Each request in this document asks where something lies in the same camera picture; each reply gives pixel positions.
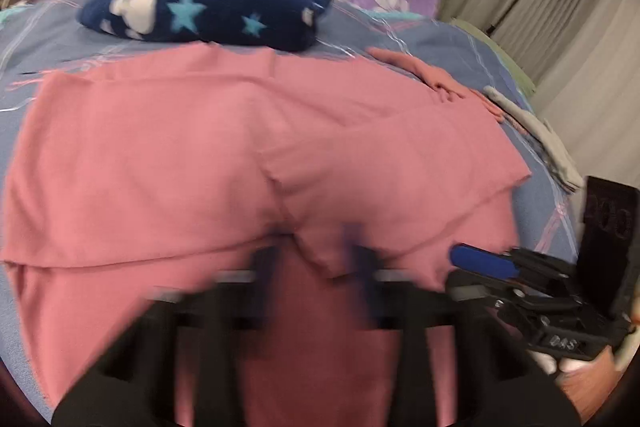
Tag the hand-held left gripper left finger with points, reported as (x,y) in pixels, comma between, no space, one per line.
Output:
(267,269)

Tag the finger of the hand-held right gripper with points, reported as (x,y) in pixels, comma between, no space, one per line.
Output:
(545,322)
(482,261)

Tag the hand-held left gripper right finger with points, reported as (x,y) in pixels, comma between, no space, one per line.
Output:
(358,269)

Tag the pink garment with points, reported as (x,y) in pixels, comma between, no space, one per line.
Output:
(150,157)

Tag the person's right forearm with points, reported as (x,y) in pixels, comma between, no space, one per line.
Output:
(590,377)

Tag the blue-grey bed blanket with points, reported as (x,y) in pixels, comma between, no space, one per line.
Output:
(542,217)

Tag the grey-white cloth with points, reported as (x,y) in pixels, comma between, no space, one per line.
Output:
(540,132)

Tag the salmon ribbed cloth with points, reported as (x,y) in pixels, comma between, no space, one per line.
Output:
(440,79)

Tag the beige curtain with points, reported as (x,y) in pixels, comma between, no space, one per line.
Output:
(575,57)

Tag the green bed sheet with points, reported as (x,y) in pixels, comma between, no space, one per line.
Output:
(510,62)

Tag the navy star-print fleece cloth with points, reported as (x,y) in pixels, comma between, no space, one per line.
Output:
(225,14)

